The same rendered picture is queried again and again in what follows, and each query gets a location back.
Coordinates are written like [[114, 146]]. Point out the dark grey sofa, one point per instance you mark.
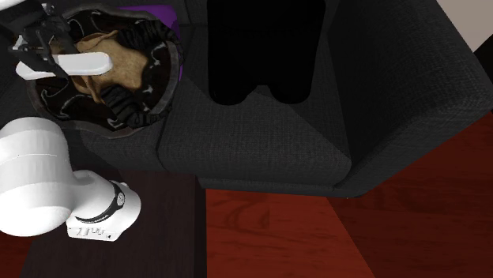
[[250, 138]]

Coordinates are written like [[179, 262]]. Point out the white oblong object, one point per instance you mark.
[[86, 63]]

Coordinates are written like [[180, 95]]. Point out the dark round bag, tan patch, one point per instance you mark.
[[131, 65]]

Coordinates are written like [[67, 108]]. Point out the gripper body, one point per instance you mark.
[[38, 27]]

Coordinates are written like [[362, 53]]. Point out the purple flat object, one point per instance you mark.
[[169, 17]]

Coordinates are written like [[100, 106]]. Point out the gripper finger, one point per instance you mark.
[[66, 38], [52, 57]]

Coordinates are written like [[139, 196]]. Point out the black lobed cushion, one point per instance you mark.
[[265, 50]]

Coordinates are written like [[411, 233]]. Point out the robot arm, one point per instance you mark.
[[30, 173]]

